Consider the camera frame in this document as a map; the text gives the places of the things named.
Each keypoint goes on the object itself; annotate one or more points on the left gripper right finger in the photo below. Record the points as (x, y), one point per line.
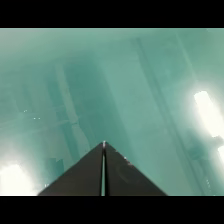
(128, 176)

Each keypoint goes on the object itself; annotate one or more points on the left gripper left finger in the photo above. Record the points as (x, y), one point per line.
(83, 176)

